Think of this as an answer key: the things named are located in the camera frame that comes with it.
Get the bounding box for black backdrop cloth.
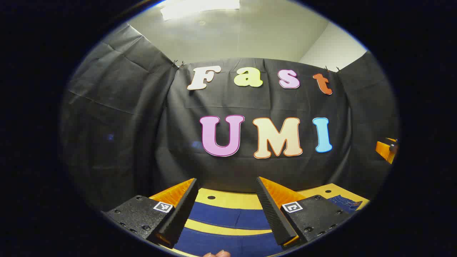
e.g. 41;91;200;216
61;23;400;211

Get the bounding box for blue denim jeans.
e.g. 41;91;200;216
173;195;363;257

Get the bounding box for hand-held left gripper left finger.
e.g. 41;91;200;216
102;178;199;249

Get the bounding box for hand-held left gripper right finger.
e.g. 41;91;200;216
255;176;354;250

